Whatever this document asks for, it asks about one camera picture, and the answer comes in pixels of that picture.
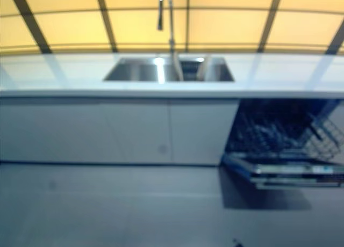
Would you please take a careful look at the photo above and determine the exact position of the chrome pull-down kitchen faucet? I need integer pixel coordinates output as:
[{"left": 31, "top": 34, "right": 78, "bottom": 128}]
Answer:
[{"left": 157, "top": 0, "right": 180, "bottom": 81}]

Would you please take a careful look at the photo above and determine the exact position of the dark wire dishwasher rack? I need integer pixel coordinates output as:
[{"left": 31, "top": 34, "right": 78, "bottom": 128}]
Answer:
[{"left": 236, "top": 100, "right": 323, "bottom": 158}]

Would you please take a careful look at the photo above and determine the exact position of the black sink drying rack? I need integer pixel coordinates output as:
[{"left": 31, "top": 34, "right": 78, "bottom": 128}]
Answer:
[{"left": 179, "top": 60, "right": 205, "bottom": 81}]

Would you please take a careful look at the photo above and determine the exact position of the yellow window with dark frame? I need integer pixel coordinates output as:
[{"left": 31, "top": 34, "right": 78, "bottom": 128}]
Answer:
[{"left": 0, "top": 0, "right": 344, "bottom": 54}]

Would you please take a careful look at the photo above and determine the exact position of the beige round ceramic plate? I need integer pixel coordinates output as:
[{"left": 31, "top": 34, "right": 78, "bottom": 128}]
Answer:
[
  {"left": 197, "top": 55, "right": 213, "bottom": 82},
  {"left": 173, "top": 56, "right": 185, "bottom": 81}
]

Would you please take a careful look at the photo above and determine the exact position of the stainless steel kitchen sink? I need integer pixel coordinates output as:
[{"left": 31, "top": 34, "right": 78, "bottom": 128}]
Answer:
[{"left": 103, "top": 56, "right": 236, "bottom": 83}]

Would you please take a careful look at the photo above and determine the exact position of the grey wire dishwasher basket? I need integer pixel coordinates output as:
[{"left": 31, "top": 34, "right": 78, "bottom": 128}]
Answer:
[{"left": 306, "top": 115, "right": 344, "bottom": 162}]

